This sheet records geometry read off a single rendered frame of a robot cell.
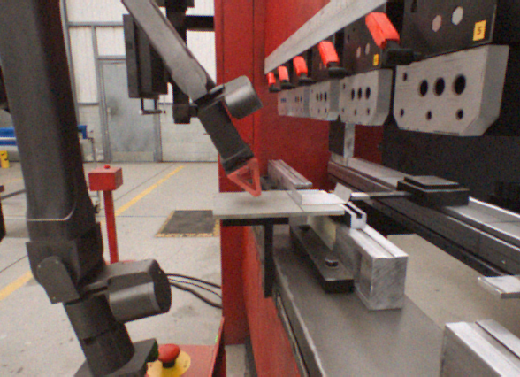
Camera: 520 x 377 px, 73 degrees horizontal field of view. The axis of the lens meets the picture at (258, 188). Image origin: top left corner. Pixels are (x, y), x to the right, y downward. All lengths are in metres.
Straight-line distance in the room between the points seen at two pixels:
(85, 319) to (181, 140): 7.52
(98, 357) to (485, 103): 0.51
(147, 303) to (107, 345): 0.08
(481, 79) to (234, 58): 1.32
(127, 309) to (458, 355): 0.37
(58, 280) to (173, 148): 7.58
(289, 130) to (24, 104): 1.31
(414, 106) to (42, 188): 0.43
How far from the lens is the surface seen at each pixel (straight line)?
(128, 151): 8.29
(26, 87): 0.45
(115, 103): 8.31
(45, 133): 0.44
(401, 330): 0.61
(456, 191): 0.89
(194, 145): 7.91
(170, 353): 0.65
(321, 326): 0.59
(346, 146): 0.74
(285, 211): 0.70
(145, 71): 1.79
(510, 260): 0.76
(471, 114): 0.38
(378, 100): 0.54
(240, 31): 1.63
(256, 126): 1.60
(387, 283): 0.63
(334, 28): 0.75
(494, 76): 0.38
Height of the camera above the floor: 1.20
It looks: 13 degrees down
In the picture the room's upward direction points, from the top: straight up
